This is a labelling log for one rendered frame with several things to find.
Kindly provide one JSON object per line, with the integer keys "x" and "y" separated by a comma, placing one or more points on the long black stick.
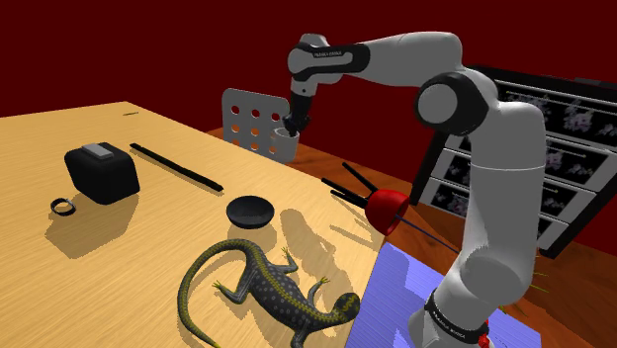
{"x": 176, "y": 167}

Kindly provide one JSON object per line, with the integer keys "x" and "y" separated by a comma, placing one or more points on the white chair with round holes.
{"x": 246, "y": 127}

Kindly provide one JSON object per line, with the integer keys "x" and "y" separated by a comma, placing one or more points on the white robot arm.
{"x": 506, "y": 192}

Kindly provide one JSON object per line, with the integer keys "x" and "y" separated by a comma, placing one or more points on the black box with grey patch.
{"x": 103, "y": 178}

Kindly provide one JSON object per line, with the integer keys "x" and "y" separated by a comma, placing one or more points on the dark yellow-spotted lizard toy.
{"x": 277, "y": 289}

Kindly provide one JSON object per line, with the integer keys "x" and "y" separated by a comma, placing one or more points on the black dresser with floral drawers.
{"x": 573, "y": 159}

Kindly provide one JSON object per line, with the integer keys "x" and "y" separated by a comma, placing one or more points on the red shell chair black legs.
{"x": 385, "y": 209}

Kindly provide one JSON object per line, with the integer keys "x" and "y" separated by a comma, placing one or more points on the small dark thin stick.
{"x": 130, "y": 113}

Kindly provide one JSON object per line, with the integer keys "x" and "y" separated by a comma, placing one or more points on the blue robot stand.
{"x": 400, "y": 294}

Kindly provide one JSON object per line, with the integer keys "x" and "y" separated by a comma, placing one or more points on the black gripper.
{"x": 300, "y": 112}

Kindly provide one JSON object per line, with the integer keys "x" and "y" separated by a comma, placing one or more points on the black bowl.
{"x": 250, "y": 212}

